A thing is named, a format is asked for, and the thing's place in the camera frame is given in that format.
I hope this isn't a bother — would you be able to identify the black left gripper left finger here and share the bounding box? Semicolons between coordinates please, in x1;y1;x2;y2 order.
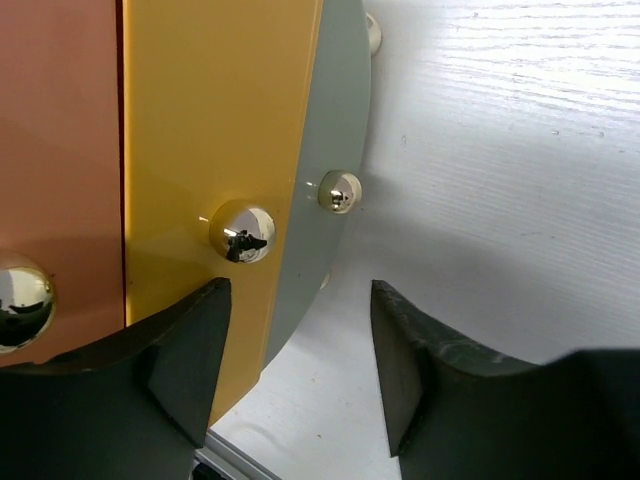
1;278;232;480

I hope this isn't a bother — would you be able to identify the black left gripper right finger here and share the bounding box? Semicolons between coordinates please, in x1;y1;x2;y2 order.
370;280;639;479

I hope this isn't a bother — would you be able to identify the silver drawer knob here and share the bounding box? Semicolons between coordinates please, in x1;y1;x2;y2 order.
317;170;363;215
208;200;276;264
1;249;57;355

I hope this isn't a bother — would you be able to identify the aluminium table frame rail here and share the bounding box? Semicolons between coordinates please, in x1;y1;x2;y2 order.
190;430;280;480

